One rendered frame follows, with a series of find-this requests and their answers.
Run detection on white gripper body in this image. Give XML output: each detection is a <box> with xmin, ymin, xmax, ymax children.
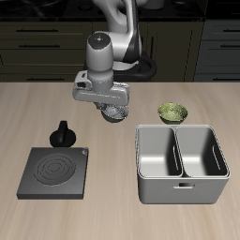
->
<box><xmin>72</xmin><ymin>80</ymin><xmax>131</xmax><ymax>107</ymax></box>

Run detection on dark kitchen cupboards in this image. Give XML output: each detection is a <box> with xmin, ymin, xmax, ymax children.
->
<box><xmin>0</xmin><ymin>0</ymin><xmax>240</xmax><ymax>83</ymax></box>

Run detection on green bowl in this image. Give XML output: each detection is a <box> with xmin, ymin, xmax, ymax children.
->
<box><xmin>157</xmin><ymin>102</ymin><xmax>189</xmax><ymax>126</ymax></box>

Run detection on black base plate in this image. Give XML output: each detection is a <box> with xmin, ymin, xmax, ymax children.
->
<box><xmin>82</xmin><ymin>52</ymin><xmax>158</xmax><ymax>83</ymax></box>

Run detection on dark grey stove plate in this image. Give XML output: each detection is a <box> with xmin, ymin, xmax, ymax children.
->
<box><xmin>16</xmin><ymin>146</ymin><xmax>90</xmax><ymax>201</ymax></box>

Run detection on black bowl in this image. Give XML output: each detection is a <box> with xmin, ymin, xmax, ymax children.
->
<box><xmin>95</xmin><ymin>102</ymin><xmax>129</xmax><ymax>124</ymax></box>

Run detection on round black knob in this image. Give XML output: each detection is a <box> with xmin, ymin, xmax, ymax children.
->
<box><xmin>49</xmin><ymin>120</ymin><xmax>77</xmax><ymax>148</ymax></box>

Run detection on white two-bin basket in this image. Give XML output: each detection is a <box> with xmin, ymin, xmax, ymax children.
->
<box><xmin>134</xmin><ymin>124</ymin><xmax>232</xmax><ymax>205</ymax></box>

